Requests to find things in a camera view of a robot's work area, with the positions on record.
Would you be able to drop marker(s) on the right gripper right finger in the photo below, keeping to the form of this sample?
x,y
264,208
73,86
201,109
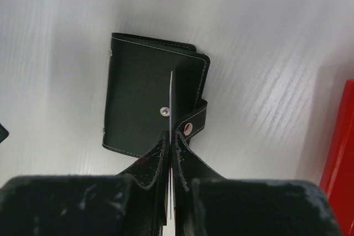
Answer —
x,y
206,203

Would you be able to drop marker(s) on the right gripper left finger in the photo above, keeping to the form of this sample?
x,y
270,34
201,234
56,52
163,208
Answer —
x,y
132,202

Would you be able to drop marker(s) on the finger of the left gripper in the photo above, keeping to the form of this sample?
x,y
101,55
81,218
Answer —
x,y
3,133

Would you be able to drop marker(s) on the white credit card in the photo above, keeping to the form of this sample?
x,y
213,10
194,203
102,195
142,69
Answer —
x,y
170,198

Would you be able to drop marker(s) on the black leather card holder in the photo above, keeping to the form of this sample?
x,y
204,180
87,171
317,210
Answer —
x,y
137,100

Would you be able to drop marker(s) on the red plastic card tray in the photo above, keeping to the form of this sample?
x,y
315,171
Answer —
x,y
337,177

